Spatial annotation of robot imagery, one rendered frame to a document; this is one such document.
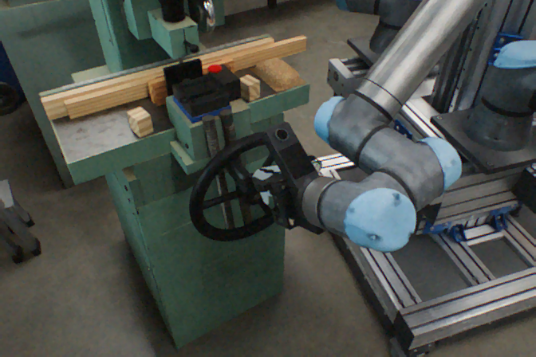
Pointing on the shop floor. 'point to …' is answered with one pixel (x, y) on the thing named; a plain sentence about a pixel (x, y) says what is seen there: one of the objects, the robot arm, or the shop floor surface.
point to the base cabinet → (200, 259)
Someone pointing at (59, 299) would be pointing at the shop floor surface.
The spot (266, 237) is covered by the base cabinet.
